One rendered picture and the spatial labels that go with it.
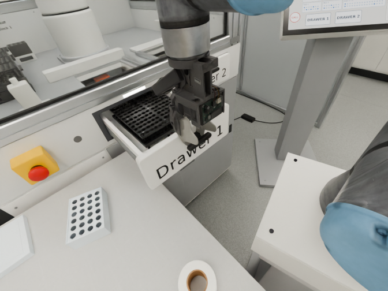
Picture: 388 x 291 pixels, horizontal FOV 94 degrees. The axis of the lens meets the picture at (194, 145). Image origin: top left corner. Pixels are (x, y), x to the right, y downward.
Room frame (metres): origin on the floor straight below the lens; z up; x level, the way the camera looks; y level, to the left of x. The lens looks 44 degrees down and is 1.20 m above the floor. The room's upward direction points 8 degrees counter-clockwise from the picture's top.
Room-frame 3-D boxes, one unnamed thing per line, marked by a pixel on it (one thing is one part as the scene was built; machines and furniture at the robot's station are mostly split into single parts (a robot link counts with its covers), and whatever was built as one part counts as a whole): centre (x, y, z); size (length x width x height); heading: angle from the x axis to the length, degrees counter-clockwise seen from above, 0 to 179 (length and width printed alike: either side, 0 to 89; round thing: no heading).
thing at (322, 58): (0.90, -0.72, 0.51); 0.50 x 0.45 x 1.02; 165
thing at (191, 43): (0.33, -0.01, 1.12); 0.08 x 0.08 x 0.05
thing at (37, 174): (0.32, 0.40, 0.88); 0.04 x 0.03 x 0.04; 127
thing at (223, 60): (0.75, -0.09, 0.87); 0.29 x 0.02 x 0.11; 127
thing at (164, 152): (0.35, 0.01, 0.87); 0.29 x 0.02 x 0.11; 127
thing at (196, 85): (0.32, -0.02, 1.04); 0.09 x 0.08 x 0.12; 37
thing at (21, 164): (0.35, 0.42, 0.88); 0.07 x 0.05 x 0.07; 127
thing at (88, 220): (0.24, 0.29, 0.78); 0.12 x 0.08 x 0.04; 19
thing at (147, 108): (0.51, 0.13, 0.87); 0.22 x 0.18 x 0.06; 37
